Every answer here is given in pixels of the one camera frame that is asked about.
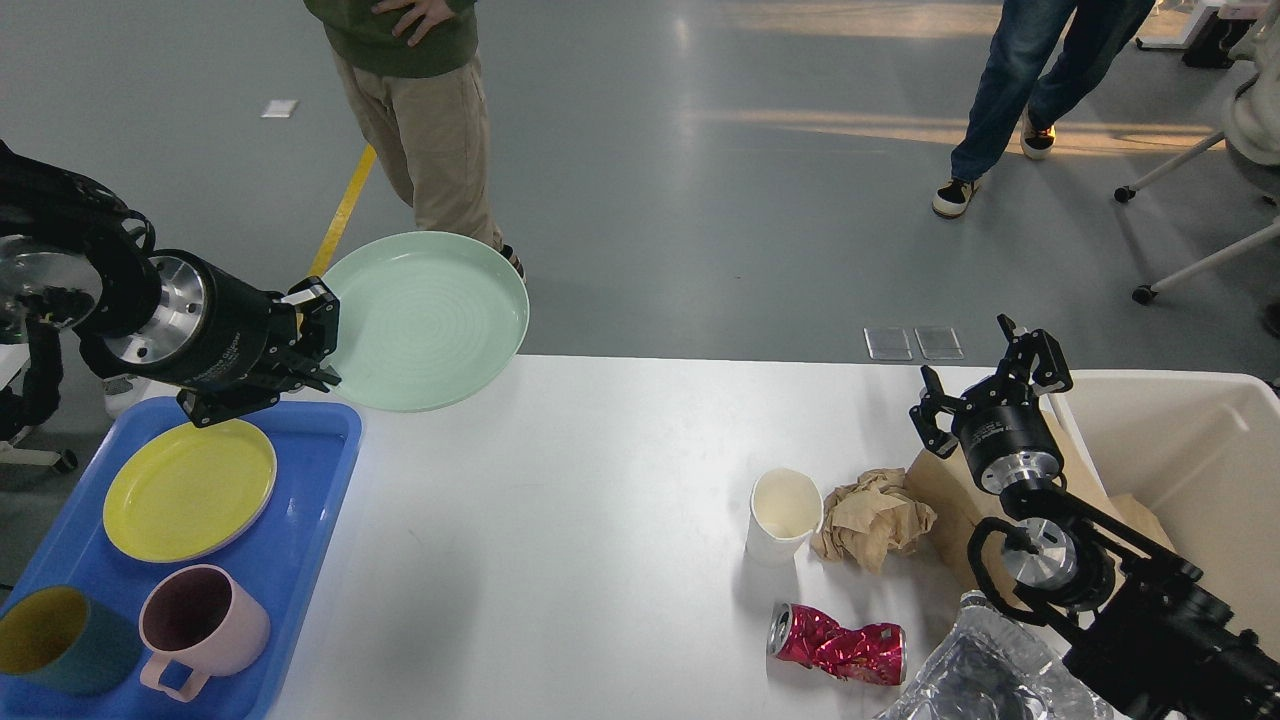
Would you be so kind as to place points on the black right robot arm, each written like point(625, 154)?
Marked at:
point(1142, 632)

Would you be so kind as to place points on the brown paper bag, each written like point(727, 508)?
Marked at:
point(947, 487)

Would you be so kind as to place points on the white paper cup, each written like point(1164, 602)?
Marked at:
point(785, 509)

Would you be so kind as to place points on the person in green sweater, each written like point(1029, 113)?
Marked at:
point(414, 82)

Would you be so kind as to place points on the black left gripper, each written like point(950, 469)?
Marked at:
point(232, 350)

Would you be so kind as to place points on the crumpled brown paper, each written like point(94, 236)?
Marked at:
point(867, 520)

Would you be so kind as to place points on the person in black trousers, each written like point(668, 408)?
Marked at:
point(123, 391)

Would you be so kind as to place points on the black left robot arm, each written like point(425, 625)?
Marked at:
point(77, 258)

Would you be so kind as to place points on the teal cup yellow inside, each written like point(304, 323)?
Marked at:
point(63, 640)

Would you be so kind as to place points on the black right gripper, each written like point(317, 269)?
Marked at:
point(1002, 431)

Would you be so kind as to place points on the crushed red can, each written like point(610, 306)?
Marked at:
point(874, 653)

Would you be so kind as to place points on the mint green plate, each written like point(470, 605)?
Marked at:
point(426, 319)

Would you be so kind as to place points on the beige plastic bin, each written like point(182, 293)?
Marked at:
point(1201, 451)

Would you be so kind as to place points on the person in blue jeans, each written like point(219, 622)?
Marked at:
point(1044, 57)

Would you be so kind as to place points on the yellow plate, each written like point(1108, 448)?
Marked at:
point(190, 492)

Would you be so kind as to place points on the aluminium foil tray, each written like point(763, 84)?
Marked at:
point(989, 667)

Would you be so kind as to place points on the pink mug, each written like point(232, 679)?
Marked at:
point(199, 623)

